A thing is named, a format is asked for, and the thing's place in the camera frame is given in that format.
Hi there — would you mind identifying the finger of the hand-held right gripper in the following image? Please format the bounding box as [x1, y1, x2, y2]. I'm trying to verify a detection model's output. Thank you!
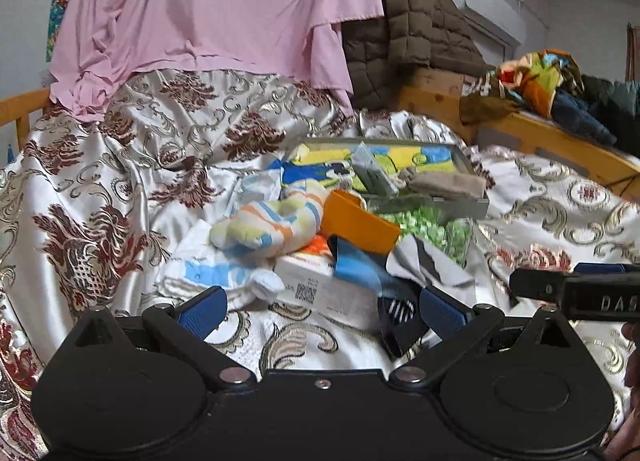
[509, 267, 568, 302]
[574, 263, 627, 276]

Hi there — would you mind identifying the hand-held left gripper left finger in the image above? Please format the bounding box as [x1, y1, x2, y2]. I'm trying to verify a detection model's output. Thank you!
[75, 285, 256, 389]

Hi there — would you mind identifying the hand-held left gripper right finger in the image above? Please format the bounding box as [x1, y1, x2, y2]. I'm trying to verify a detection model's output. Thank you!
[387, 285, 576, 389]

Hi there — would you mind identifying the white and blue sock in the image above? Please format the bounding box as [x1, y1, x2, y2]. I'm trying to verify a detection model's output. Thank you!
[155, 218, 286, 312]

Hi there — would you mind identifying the navy striped sock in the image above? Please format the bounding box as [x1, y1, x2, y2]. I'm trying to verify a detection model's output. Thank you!
[376, 281, 436, 359]

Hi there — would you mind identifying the grey and white sock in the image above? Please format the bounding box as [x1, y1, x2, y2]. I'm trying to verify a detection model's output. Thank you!
[386, 235, 476, 292]

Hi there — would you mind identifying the grey tray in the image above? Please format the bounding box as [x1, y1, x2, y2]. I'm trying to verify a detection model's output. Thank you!
[295, 137, 491, 222]

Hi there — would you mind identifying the orange curved plastic holder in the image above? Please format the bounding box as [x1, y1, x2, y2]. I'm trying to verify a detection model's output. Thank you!
[320, 190, 403, 257]

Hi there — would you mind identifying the person's right hand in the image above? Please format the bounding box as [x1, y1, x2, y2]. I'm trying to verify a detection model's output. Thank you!
[606, 322, 640, 461]

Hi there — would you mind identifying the bag of green paper stars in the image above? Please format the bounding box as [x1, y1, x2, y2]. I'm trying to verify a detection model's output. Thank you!
[372, 193, 476, 267]

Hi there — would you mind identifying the pastel striped fuzzy sock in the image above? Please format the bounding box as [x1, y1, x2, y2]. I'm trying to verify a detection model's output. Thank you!
[210, 180, 331, 262]

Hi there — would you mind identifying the white carton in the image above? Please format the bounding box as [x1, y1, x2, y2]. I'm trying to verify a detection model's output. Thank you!
[274, 248, 381, 327]

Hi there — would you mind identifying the beige sock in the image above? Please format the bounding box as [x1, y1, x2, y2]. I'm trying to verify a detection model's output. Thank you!
[400, 168, 488, 202]

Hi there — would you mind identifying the crumpled clear plastic wrapper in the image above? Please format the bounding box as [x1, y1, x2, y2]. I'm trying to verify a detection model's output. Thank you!
[232, 173, 283, 216]

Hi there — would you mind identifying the floral satin bedspread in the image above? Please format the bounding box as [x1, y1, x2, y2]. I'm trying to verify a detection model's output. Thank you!
[0, 68, 640, 202]

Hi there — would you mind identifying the dark blue jacket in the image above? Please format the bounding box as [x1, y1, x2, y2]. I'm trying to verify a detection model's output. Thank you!
[552, 88, 618, 144]

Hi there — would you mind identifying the grey-green packet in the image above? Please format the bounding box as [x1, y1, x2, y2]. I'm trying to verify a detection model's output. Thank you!
[350, 143, 401, 194]

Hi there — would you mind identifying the dark green cloth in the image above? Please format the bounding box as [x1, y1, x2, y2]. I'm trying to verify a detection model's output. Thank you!
[580, 76, 640, 156]

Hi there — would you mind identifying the floral satin blanket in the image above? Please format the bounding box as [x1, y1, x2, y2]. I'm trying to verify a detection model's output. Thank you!
[0, 68, 640, 461]

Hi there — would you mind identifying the cartoon printed cloth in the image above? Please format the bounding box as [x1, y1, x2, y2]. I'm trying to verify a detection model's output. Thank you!
[267, 141, 456, 192]

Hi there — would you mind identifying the colourful crumpled cloth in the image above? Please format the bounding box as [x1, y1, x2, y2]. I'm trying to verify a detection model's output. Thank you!
[460, 48, 586, 124]

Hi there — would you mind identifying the white air conditioner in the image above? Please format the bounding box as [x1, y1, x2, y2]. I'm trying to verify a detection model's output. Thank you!
[447, 0, 528, 44]

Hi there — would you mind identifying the brown quilted jacket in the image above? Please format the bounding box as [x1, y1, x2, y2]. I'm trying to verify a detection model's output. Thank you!
[342, 0, 493, 112]

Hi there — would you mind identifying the pink cloth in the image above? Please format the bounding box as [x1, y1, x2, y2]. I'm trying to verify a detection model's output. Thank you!
[49, 0, 386, 122]

